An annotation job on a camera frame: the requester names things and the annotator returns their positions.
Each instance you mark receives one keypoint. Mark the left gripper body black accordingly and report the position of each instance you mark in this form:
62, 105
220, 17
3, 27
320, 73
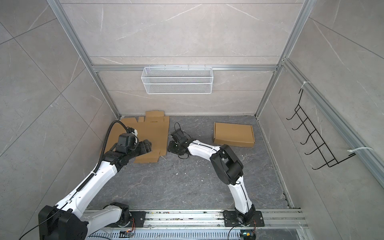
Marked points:
143, 148

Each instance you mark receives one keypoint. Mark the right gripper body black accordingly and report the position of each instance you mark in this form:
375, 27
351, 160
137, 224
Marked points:
174, 147

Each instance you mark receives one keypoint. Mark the brown cardboard box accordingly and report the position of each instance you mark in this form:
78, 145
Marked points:
154, 126
234, 135

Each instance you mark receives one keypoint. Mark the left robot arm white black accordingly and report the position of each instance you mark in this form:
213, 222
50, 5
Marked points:
67, 219

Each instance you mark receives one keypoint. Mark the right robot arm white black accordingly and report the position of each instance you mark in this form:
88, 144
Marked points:
226, 164

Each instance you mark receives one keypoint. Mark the white zip tie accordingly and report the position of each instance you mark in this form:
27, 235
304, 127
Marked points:
360, 148

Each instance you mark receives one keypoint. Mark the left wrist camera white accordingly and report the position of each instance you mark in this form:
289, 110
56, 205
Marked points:
132, 131

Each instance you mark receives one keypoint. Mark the white wire mesh basket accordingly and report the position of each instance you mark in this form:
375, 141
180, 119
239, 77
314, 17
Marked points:
177, 80

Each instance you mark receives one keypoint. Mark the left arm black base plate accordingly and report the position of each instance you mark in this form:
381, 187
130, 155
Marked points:
136, 219

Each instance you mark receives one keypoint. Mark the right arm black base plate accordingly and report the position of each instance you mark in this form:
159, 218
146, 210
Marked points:
251, 219

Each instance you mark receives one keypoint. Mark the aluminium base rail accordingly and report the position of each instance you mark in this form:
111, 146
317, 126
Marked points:
208, 224

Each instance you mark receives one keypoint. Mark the black wire hook rack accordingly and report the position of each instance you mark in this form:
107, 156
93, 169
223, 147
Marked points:
313, 134

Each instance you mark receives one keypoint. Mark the aluminium frame profiles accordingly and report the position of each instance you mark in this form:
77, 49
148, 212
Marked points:
369, 158

